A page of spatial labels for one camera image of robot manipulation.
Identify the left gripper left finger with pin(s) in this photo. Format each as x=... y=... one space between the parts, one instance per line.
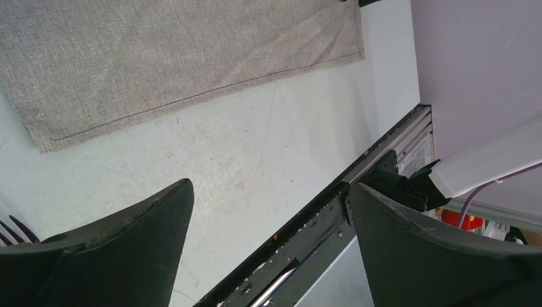
x=129 y=258

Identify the grey cloth napkin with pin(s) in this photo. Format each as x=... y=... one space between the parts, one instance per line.
x=78 y=70

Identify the iridescent fork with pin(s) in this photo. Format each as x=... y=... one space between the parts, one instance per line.
x=14 y=231

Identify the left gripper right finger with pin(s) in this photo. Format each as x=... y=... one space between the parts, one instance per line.
x=414 y=260

